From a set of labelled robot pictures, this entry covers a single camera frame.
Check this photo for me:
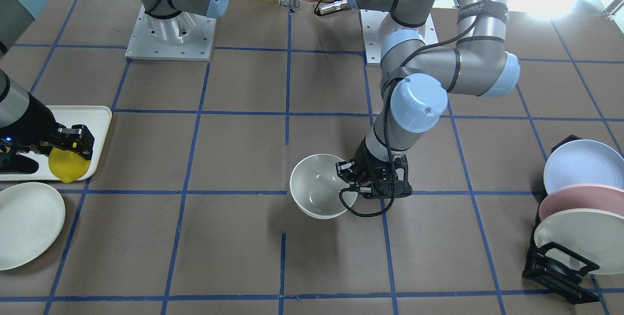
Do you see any lavender plate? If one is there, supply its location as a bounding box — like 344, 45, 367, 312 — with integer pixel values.
543, 139, 624, 194

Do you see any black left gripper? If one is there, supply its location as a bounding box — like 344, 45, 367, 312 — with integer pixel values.
335, 139, 412, 199

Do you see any white rectangular tray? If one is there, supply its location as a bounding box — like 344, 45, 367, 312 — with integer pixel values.
0, 105, 112, 181

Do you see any yellow lemon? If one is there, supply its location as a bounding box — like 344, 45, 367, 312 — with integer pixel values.
48, 148, 91, 183

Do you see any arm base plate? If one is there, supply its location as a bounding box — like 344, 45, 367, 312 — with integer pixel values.
360, 10, 439, 66
125, 6, 217, 62

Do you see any cream plate in rack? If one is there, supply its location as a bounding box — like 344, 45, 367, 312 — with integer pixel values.
533, 209, 624, 275

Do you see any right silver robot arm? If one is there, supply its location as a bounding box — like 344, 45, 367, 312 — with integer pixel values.
1, 0, 229, 182

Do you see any cream round plate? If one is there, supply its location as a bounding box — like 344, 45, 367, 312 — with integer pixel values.
0, 182, 65, 271

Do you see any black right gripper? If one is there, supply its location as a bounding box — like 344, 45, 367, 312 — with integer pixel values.
0, 95, 95, 175

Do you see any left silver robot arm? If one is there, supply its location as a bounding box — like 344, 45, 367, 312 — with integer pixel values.
336, 0, 521, 199

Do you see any cream ceramic bowl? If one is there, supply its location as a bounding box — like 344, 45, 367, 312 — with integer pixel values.
289, 154, 349, 219

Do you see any pink plate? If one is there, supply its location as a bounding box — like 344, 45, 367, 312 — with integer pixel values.
538, 183, 624, 221

